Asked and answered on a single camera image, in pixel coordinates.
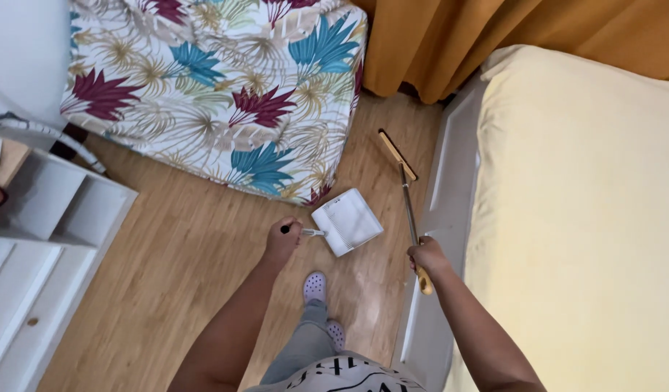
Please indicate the person's right hand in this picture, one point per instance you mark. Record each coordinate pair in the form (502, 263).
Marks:
(430, 257)

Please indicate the person's left hand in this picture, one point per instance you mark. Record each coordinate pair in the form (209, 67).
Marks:
(281, 242)

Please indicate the person's right fingers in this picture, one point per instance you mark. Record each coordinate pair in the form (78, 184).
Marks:
(414, 257)

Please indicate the person's left fingers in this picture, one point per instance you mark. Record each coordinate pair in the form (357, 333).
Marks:
(295, 228)

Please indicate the lilac perforated clog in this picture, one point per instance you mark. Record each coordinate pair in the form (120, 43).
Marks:
(336, 333)
(315, 287)

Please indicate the grey trousers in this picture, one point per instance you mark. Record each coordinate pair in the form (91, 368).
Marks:
(304, 346)

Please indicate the white printed shirt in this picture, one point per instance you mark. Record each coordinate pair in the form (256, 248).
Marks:
(342, 377)

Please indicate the floral leaf-print mattress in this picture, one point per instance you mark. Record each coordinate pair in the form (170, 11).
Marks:
(220, 92)

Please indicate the cream yellow bed mattress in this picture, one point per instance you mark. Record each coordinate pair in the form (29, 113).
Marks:
(579, 228)

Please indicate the mustard yellow curtain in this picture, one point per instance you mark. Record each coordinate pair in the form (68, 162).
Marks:
(509, 38)

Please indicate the white shelf cabinet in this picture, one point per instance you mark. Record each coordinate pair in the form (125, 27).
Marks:
(46, 261)

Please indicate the white cloth with dark trim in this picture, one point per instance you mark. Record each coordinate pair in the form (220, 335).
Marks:
(46, 139)

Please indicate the white pillow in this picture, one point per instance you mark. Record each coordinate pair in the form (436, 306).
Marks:
(24, 57)

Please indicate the white bed frame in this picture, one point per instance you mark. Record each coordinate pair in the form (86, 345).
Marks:
(441, 218)

